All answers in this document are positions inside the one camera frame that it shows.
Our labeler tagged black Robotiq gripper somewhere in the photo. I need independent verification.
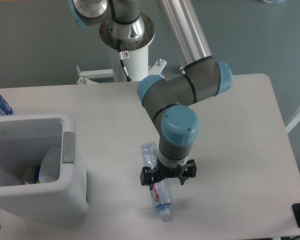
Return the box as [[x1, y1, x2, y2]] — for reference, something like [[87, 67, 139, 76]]
[[139, 159, 197, 186]]

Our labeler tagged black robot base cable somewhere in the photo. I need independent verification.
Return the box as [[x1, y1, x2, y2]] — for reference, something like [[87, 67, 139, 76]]
[[116, 38, 133, 82]]

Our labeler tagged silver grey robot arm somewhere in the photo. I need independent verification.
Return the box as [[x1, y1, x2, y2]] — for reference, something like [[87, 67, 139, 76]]
[[68, 0, 233, 187]]

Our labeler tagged white paper wrapper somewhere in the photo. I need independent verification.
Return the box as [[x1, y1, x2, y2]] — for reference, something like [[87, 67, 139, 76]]
[[38, 145, 61, 183]]

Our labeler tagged crushed clear plastic bottle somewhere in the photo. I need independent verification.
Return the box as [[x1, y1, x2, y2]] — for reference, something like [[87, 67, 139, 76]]
[[140, 142, 172, 222]]

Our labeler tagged white pedestal base frame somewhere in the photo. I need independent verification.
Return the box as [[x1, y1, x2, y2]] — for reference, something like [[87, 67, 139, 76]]
[[76, 58, 168, 85]]

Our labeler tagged white trash can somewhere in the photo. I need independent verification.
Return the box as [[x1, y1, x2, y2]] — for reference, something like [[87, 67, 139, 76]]
[[0, 113, 89, 219]]

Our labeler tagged white paper in bin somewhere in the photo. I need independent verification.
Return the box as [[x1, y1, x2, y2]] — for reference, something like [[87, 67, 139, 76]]
[[22, 166, 36, 185]]

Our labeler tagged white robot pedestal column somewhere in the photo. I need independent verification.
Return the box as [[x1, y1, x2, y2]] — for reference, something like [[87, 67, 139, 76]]
[[109, 46, 149, 82]]

